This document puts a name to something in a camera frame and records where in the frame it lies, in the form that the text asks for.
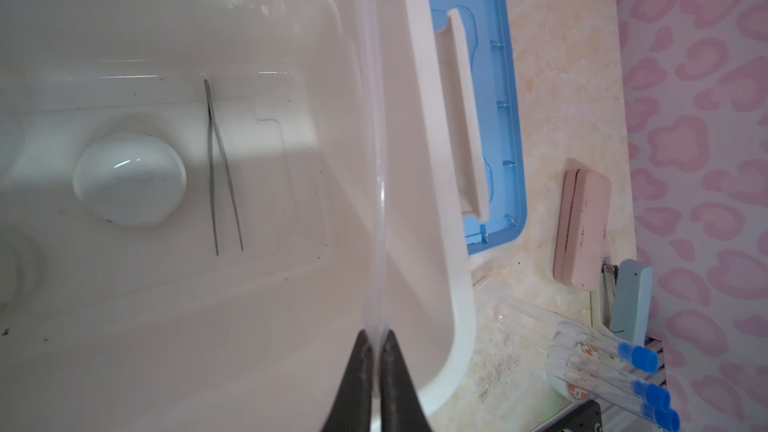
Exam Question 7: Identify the blue plastic bin lid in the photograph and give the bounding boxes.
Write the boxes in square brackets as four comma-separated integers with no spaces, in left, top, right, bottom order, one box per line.
[429,0,528,255]

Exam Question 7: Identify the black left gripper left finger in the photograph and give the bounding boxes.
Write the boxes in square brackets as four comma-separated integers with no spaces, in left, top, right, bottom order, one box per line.
[321,330,374,432]

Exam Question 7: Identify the metal tweezers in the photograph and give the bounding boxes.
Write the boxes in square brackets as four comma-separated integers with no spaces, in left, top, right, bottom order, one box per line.
[202,77,246,257]

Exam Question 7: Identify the blue capped glass test tube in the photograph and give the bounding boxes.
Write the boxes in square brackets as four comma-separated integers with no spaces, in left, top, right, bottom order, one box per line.
[556,320,660,375]

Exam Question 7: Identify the small white round dish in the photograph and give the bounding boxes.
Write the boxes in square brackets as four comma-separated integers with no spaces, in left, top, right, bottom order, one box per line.
[72,132,187,227]

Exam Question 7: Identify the pink case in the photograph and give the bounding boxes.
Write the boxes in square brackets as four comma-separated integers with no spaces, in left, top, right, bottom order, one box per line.
[553,168,611,291]

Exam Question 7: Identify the white plastic storage bin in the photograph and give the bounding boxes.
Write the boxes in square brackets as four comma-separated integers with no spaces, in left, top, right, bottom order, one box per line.
[1,0,476,431]

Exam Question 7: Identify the clear acrylic test tube rack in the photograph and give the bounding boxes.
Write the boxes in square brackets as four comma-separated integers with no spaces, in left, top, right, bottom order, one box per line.
[472,292,562,431]

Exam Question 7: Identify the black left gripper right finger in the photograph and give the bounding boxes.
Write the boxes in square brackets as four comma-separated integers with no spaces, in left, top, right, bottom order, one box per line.
[379,330,432,432]

